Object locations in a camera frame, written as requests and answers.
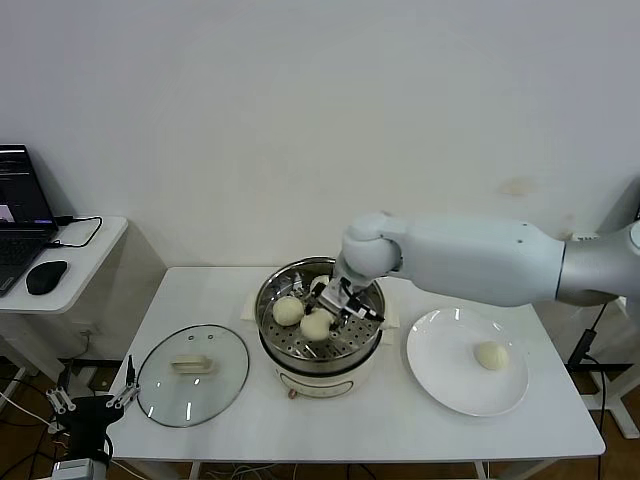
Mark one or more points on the black computer mouse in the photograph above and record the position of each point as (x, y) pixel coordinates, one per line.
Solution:
(46, 277)

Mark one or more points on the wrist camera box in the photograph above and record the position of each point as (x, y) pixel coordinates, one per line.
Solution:
(74, 470)
(365, 311)

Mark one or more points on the white rounded side table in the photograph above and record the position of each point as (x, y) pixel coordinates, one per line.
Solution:
(75, 280)

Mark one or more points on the white round plate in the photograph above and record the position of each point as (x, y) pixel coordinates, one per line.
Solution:
(440, 360)

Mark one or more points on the cream electric cooking pot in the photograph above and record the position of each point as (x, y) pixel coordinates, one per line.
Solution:
(325, 382)

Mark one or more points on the small printed table label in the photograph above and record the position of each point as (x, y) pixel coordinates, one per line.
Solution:
(585, 235)

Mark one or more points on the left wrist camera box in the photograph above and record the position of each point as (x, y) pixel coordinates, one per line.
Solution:
(74, 470)

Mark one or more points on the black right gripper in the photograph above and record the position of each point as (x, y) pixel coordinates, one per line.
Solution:
(339, 295)

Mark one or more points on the stainless steel steamer basket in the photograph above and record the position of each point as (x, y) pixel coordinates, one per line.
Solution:
(360, 340)

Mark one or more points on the black open laptop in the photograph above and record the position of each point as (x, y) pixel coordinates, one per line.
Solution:
(20, 190)

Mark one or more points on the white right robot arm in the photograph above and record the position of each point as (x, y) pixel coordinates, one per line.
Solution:
(475, 260)

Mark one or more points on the round glass pot lid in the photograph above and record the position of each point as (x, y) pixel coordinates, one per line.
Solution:
(210, 400)

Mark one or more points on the black metal base bar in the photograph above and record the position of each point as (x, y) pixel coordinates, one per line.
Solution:
(617, 366)

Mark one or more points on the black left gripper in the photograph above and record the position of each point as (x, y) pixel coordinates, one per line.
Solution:
(90, 410)

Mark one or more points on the white steamed baozi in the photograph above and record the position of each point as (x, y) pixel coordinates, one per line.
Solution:
(320, 282)
(491, 356)
(315, 326)
(287, 311)

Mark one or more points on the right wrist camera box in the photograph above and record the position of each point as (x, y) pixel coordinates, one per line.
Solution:
(365, 311)

